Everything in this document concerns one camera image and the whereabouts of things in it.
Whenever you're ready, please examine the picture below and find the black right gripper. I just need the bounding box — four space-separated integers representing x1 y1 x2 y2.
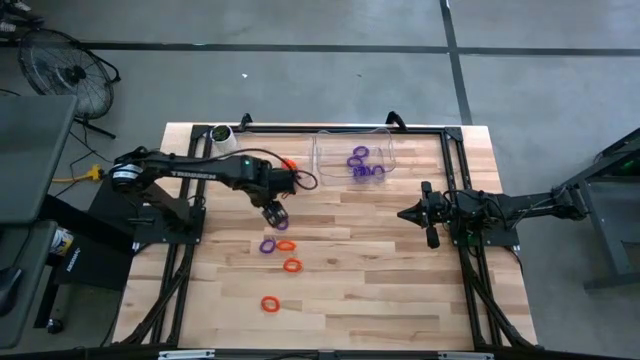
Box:
397 180 451 251

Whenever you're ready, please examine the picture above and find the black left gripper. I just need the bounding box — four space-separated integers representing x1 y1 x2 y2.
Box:
246 166 300 227

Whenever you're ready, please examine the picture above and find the clear plastic bin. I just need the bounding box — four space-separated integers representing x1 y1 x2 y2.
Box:
239 130 321 192
312 127 397 187

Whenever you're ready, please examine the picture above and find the white pot with plant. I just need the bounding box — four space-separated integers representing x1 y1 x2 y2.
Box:
210 124 238 154

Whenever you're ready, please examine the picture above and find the black power supply box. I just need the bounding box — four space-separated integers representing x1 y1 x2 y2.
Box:
88 174 151 236

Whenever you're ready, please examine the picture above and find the black Trossen controller box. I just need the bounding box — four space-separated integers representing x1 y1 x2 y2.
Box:
53 234 136 292

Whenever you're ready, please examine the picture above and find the yellow power plug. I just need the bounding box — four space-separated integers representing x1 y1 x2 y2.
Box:
52 164 105 185

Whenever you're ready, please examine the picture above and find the black metal stand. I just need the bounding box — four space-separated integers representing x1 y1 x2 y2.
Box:
549 127 640 291

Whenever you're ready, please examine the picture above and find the white yellow blue can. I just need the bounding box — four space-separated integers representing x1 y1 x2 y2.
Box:
49 227 76 257

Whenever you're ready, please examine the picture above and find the black floor fan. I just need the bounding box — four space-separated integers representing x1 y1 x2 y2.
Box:
17 28 122 140

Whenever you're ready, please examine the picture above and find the dark grey desk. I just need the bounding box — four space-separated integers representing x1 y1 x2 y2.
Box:
0 94 79 225

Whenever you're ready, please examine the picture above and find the person's foot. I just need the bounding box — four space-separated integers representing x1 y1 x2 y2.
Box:
0 0 44 24

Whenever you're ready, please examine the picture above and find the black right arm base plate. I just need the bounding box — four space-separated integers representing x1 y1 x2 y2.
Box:
447 206 522 247

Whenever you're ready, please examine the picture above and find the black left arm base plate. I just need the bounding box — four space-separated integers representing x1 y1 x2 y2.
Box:
133 206 206 245

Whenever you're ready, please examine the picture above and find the silver metal bracket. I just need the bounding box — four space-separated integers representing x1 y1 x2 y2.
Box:
437 351 495 360
158 349 216 360

